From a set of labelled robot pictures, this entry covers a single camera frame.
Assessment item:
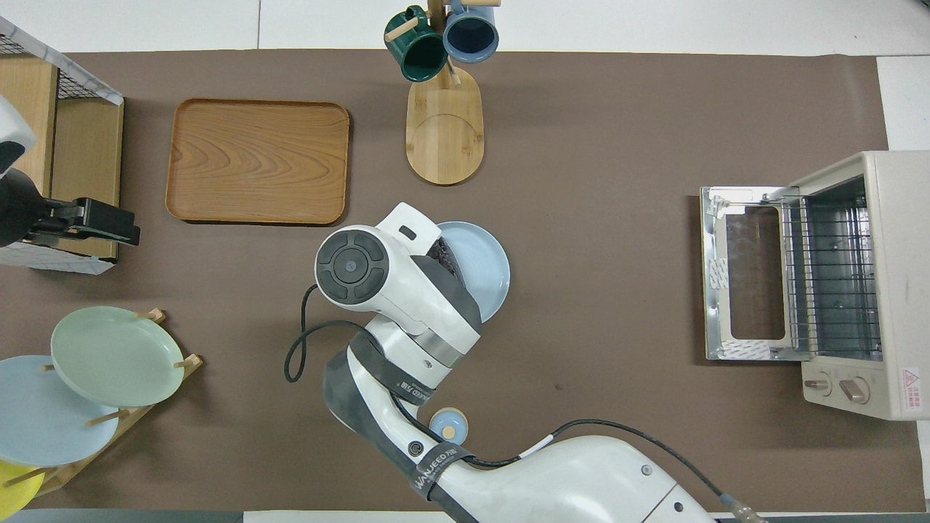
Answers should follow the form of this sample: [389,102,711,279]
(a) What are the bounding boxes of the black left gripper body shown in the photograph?
[0,169,102,250]

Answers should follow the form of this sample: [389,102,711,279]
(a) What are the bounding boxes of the pale blue plate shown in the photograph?
[434,221,512,324]
[0,354,121,467]

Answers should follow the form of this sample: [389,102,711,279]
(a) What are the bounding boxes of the glass oven door with handle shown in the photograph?
[700,186,800,362]

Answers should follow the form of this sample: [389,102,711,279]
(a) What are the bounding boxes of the beige toaster oven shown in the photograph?
[781,150,930,421]

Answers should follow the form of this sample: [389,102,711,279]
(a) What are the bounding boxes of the wooden two-tier shelf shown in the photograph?
[0,54,126,262]

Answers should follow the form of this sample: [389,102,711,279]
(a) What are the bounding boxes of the pale green plate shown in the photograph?
[51,306,185,408]

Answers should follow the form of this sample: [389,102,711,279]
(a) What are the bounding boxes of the wooden plate rack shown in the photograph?
[0,308,204,498]

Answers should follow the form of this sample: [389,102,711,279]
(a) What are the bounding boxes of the rectangular wooden tray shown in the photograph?
[166,98,351,227]

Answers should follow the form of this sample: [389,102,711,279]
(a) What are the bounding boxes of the yellow plate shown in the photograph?
[0,460,44,522]

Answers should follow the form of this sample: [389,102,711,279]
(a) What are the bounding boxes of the wooden mug tree stand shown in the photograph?
[385,0,502,187]

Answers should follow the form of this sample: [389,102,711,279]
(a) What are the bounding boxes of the dark green mug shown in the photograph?
[384,6,450,83]

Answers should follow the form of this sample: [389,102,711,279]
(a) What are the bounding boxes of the small blue lidded jar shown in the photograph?
[429,407,469,445]

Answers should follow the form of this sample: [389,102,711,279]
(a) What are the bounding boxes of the blue mug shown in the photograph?
[442,0,501,64]

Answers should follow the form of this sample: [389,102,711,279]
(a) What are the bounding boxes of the brown table mat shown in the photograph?
[0,49,925,513]

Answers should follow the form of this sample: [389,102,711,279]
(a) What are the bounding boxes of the wooden wire shelf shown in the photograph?
[0,16,124,275]

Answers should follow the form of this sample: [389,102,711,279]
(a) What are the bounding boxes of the black wire basket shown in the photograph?
[0,33,79,101]

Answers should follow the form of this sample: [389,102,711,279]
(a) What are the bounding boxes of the black printed velcro strap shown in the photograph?
[411,443,474,503]

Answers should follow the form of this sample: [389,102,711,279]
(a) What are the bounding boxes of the metal wire oven rack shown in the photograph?
[783,195,884,358]

